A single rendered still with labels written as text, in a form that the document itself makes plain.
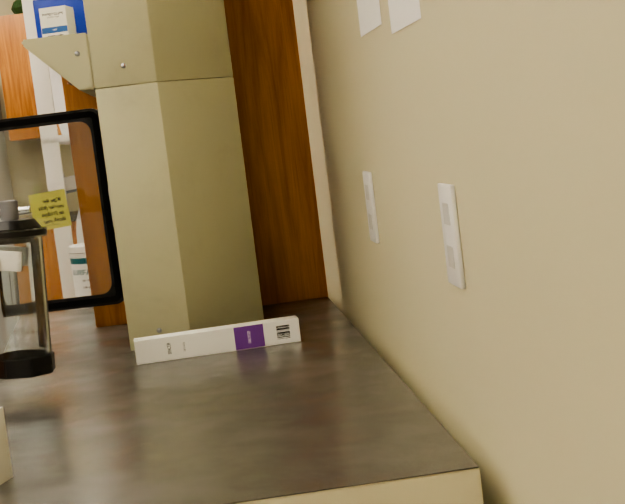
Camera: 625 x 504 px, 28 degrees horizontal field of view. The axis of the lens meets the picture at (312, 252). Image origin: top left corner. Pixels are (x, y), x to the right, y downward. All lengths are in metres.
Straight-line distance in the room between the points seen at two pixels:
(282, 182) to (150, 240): 0.46
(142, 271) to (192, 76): 0.37
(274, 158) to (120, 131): 0.48
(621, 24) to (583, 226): 0.18
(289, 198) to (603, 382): 1.75
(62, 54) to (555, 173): 1.41
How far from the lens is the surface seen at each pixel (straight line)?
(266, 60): 2.63
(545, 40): 0.97
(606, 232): 0.88
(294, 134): 2.63
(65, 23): 2.35
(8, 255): 1.94
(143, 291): 2.27
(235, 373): 1.93
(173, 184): 2.26
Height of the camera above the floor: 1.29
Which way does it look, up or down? 6 degrees down
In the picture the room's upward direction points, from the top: 7 degrees counter-clockwise
